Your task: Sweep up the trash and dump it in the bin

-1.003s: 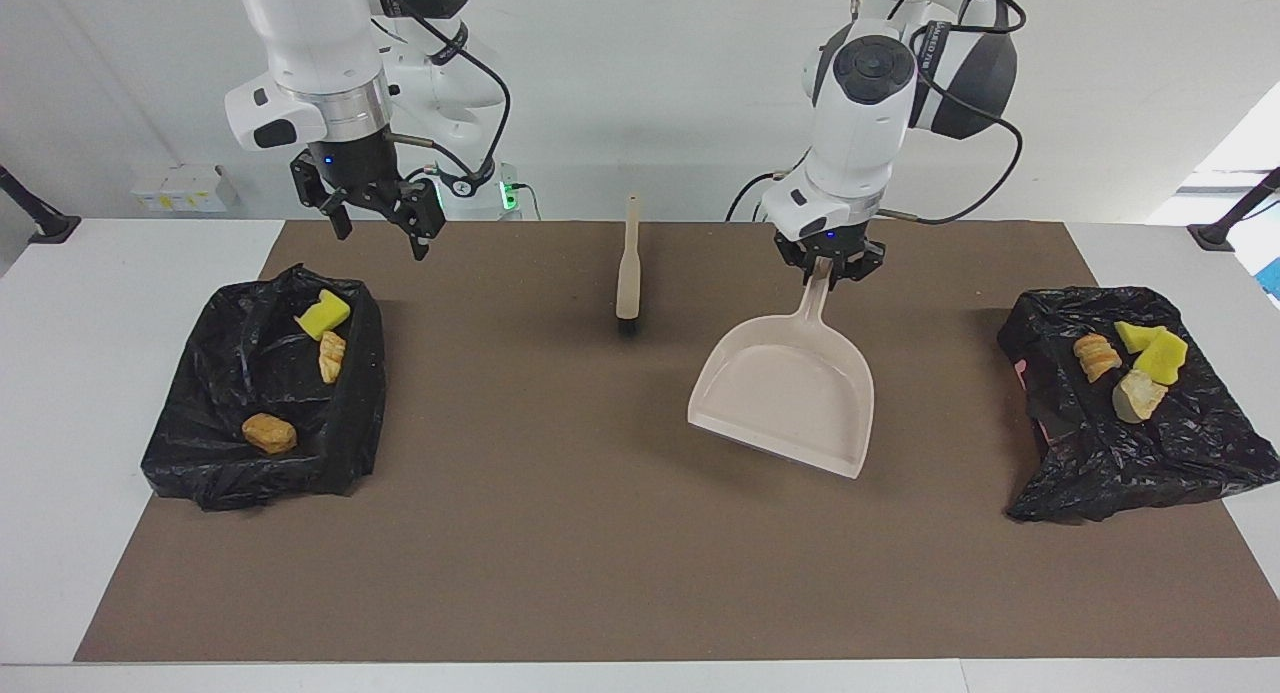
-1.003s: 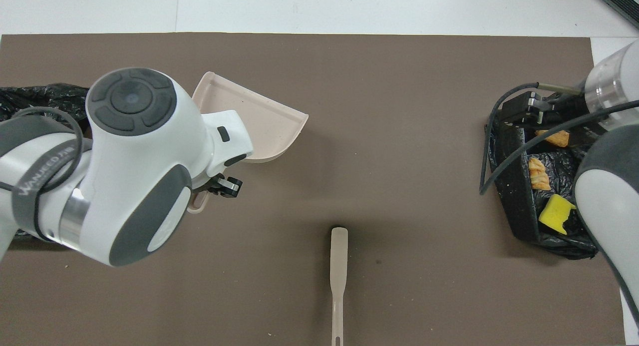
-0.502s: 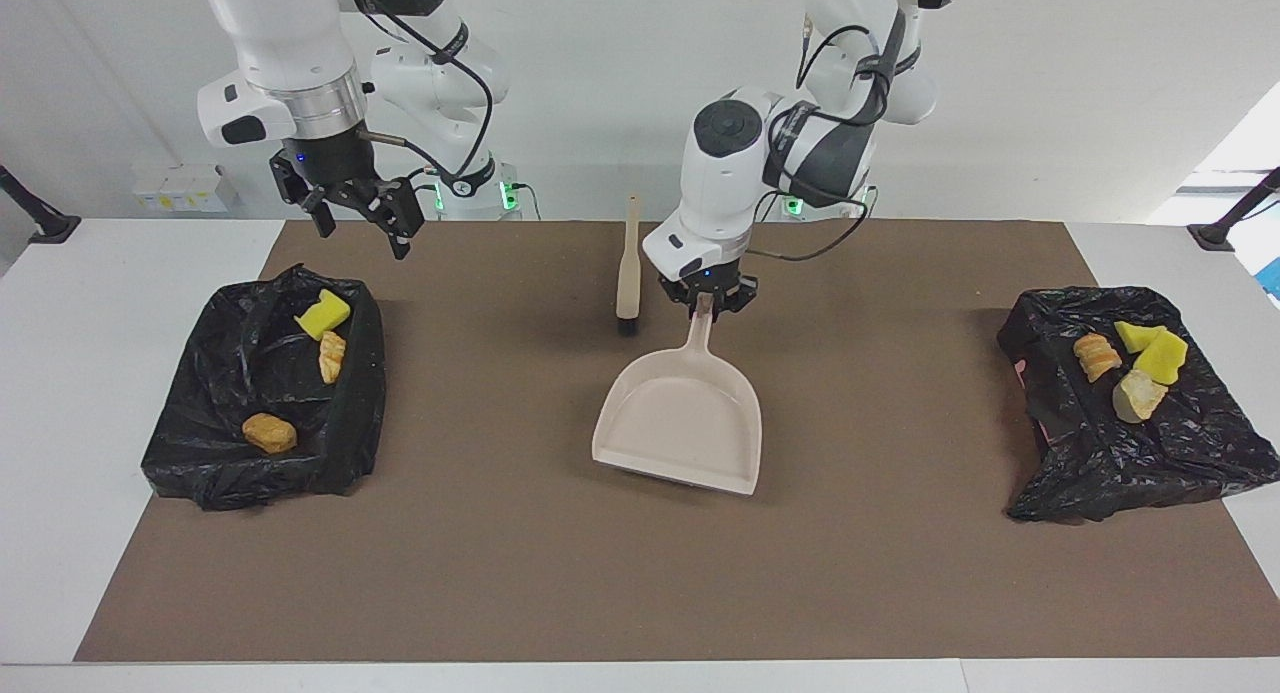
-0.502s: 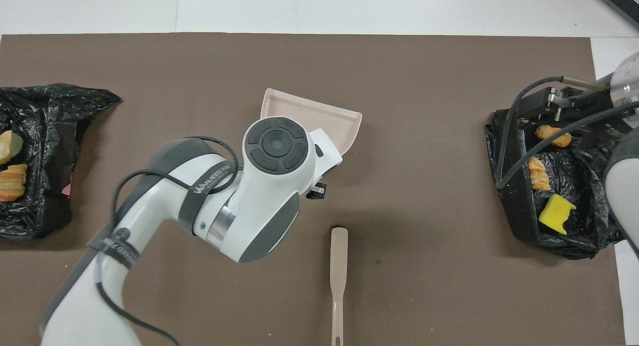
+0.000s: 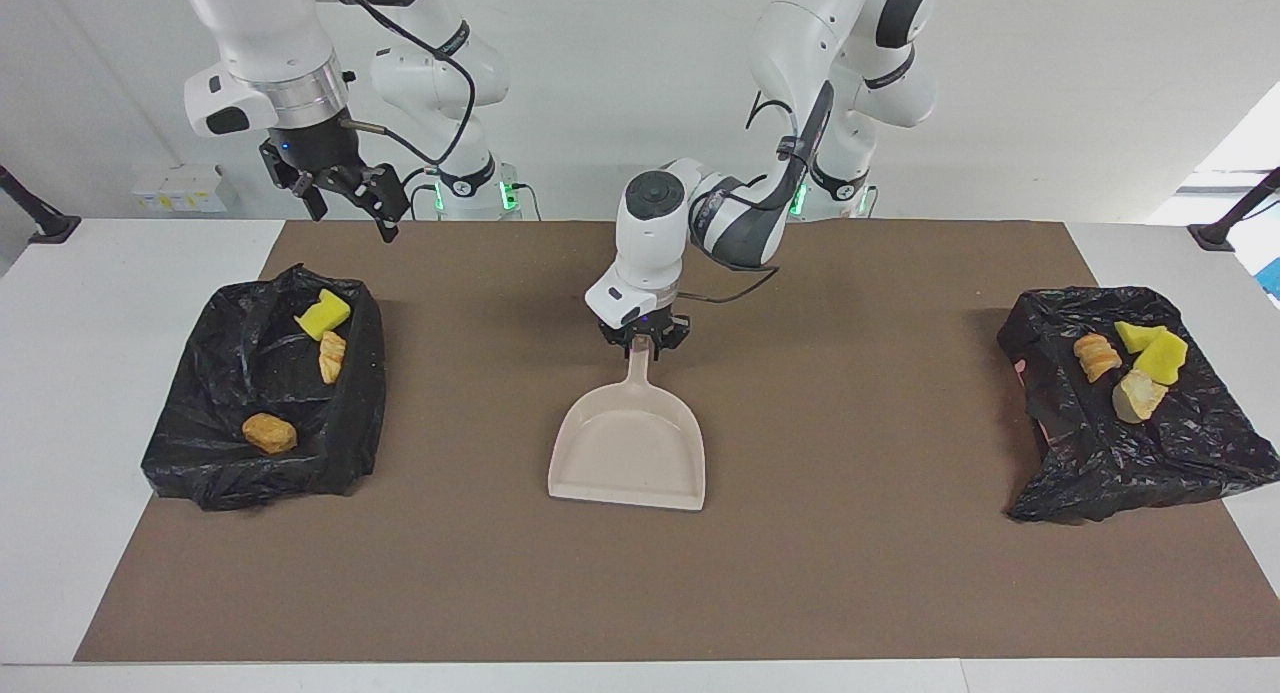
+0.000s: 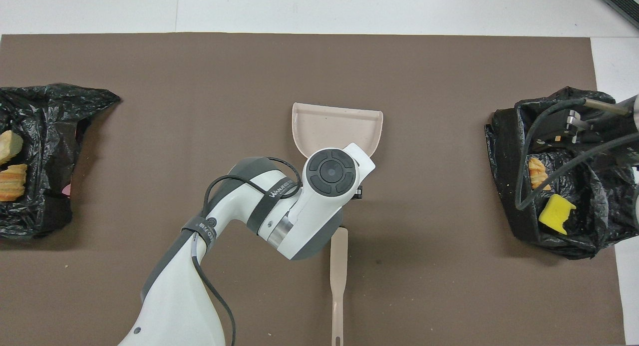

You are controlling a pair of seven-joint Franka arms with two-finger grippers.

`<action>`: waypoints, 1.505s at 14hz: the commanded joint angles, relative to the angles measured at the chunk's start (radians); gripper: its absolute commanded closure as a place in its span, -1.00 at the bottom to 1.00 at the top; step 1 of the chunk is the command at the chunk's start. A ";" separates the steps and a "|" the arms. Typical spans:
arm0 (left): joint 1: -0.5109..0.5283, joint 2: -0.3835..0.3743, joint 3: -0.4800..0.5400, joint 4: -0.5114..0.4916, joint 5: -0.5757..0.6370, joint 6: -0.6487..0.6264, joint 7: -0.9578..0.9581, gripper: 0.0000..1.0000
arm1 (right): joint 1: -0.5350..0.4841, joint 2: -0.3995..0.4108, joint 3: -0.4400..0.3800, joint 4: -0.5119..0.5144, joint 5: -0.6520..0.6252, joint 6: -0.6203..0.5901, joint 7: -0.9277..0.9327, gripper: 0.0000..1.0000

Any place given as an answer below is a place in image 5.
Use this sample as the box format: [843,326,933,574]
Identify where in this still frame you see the white wall boxes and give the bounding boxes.
[131,163,241,214]

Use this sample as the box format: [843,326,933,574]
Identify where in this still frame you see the pink plastic bin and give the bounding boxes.
[1016,359,1055,454]

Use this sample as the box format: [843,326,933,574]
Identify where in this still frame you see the green and yellow sponge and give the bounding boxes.
[294,289,353,341]

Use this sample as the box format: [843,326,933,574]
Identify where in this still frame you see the brown table mat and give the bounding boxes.
[75,220,1280,664]

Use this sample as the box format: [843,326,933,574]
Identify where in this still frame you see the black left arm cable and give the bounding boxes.
[676,91,801,305]

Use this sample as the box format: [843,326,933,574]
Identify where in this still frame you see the pale bread piece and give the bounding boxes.
[1112,369,1169,424]

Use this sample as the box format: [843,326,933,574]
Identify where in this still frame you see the black bag lined bin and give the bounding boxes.
[138,263,389,512]
[996,285,1280,524]

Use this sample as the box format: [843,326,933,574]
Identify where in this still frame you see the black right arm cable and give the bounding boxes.
[335,0,477,169]

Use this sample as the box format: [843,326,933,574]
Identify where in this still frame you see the beige plastic dustpan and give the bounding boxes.
[547,335,708,512]

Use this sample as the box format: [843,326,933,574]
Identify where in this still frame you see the large yellow sponge piece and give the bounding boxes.
[1135,331,1190,386]

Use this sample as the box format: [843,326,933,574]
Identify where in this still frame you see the black camera stand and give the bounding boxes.
[0,165,83,245]
[1187,166,1280,252]

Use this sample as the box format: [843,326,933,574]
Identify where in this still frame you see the black base power cable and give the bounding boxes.
[400,166,442,221]

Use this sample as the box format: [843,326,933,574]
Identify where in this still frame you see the brown bread roll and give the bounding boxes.
[241,413,299,455]

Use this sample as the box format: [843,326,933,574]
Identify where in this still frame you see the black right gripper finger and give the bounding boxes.
[258,140,329,222]
[335,163,412,244]

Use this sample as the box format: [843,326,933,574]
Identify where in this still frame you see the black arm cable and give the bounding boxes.
[676,91,801,305]
[335,0,477,169]

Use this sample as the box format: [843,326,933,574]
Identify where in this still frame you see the small yellow sponge piece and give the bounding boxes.
[1115,320,1168,355]

